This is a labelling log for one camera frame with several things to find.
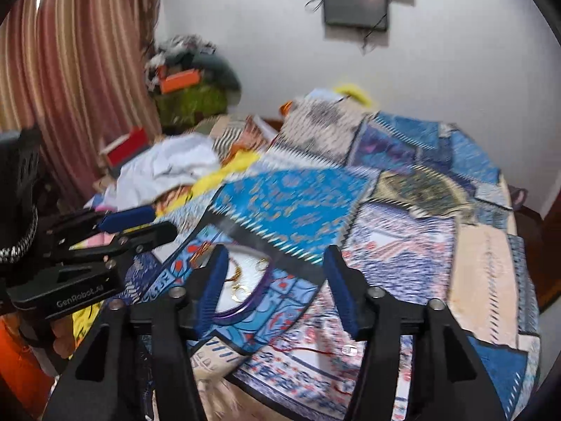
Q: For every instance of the yellow cloth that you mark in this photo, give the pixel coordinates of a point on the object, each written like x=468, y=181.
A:
x=238, y=163

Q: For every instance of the red white box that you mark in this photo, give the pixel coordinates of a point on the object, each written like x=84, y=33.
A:
x=125, y=147

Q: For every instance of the white crumpled cloth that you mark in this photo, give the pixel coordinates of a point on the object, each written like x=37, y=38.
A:
x=173, y=162

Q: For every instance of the striped brown pillow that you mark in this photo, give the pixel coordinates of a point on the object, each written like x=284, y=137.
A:
x=232, y=133

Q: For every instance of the green patterned cloth pile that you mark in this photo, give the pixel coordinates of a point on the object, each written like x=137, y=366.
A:
x=185, y=108

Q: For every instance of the patchwork blue bedspread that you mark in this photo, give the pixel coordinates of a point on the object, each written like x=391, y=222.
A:
x=416, y=206

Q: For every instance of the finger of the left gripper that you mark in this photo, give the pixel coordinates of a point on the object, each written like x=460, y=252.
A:
x=127, y=219
x=129, y=243

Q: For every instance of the orange box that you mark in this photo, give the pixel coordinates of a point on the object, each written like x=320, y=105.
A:
x=180, y=80

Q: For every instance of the purple heart-shaped tin box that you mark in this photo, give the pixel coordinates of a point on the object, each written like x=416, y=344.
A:
x=254, y=269

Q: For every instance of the small black wall monitor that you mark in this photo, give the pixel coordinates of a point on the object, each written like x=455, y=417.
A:
x=367, y=14

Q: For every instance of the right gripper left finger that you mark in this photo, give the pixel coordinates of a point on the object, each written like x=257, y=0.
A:
x=134, y=358

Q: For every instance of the gold hoop earring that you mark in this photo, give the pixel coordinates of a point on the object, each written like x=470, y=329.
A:
x=239, y=292

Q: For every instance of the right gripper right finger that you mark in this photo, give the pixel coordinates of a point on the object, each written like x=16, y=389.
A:
x=448, y=379

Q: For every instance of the red striped curtain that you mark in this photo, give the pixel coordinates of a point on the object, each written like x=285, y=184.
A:
x=75, y=69

